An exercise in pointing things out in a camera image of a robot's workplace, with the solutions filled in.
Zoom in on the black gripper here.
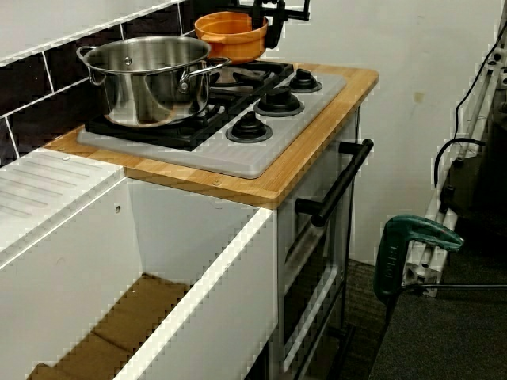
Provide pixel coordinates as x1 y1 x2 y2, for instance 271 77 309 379
233 0 312 51

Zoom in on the orange plastic pot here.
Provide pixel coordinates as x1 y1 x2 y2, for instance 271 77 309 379
193 10 269 65

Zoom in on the black burner grate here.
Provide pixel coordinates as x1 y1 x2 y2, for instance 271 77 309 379
84 89 242 152
208 59 296 105

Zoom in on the black stove knob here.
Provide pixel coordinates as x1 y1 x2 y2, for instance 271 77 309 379
225 110 274 144
287 67 322 94
253 86 306 118

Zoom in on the stainless steel cooking pot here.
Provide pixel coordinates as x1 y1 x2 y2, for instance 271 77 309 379
75 35 234 130

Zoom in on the grey stove top panel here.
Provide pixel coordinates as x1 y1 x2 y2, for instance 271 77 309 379
76 70 348 179

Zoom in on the wooden stove countertop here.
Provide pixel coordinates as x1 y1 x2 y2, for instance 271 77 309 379
42 59 380 211

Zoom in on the white toy sink basin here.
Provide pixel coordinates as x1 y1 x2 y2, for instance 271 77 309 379
0 148 278 380

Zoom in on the white toy oven cabinet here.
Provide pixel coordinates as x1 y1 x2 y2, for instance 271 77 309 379
273 104 364 380

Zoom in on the dark tiled backsplash panel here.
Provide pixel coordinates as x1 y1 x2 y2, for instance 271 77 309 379
0 0 199 167

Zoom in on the green bar clamp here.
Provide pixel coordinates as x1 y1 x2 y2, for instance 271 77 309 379
372 213 507 306

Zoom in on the black equipment block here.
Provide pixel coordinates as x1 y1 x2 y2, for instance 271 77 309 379
439 94 507 238

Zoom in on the brown cardboard sheet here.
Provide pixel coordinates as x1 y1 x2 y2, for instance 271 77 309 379
25 272 191 380

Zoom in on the black oven door handle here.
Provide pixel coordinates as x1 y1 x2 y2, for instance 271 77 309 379
294 138 375 229

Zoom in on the thin black cable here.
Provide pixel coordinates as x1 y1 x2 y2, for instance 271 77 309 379
453 0 507 140

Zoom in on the thick black cable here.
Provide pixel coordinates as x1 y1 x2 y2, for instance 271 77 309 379
433 137 487 189

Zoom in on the aluminium frame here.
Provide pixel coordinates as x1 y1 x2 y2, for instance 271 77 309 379
402 23 507 298

